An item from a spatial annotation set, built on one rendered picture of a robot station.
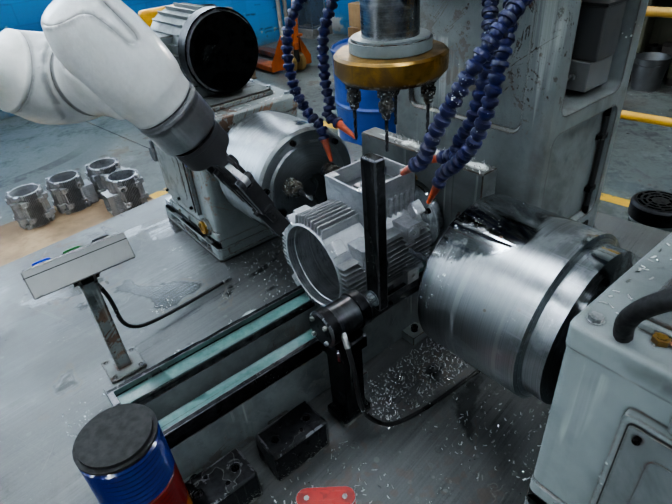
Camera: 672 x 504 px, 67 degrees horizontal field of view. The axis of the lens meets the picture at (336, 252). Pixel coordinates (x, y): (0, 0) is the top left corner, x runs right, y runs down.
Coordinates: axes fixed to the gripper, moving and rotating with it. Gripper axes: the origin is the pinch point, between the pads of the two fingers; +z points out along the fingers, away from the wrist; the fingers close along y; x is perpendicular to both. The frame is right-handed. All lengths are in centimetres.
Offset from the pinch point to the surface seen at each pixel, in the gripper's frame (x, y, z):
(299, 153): -15.4, 14.8, 7.0
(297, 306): 8.6, -2.6, 16.6
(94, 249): 23.1, 18.1, -9.8
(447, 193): -23.8, -13.8, 15.8
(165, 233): 16, 62, 26
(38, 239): 67, 225, 72
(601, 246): -20.5, -44.3, 6.5
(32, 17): -52, 557, 60
